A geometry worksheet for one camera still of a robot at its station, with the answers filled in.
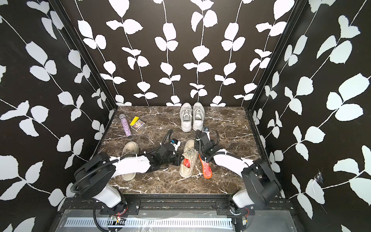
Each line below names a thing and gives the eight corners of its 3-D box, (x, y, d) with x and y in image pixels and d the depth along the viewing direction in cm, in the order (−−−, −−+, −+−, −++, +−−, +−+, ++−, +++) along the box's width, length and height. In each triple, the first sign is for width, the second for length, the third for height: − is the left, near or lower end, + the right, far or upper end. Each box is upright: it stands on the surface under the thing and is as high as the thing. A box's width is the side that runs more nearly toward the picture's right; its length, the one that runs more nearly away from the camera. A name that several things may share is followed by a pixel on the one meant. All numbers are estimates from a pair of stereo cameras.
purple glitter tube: (125, 139, 103) (123, 136, 99) (120, 117, 116) (118, 114, 113) (132, 137, 104) (130, 134, 101) (126, 115, 117) (124, 112, 114)
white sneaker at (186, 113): (179, 132, 107) (179, 124, 99) (181, 107, 124) (180, 98, 117) (192, 132, 107) (192, 124, 100) (192, 107, 124) (192, 98, 117)
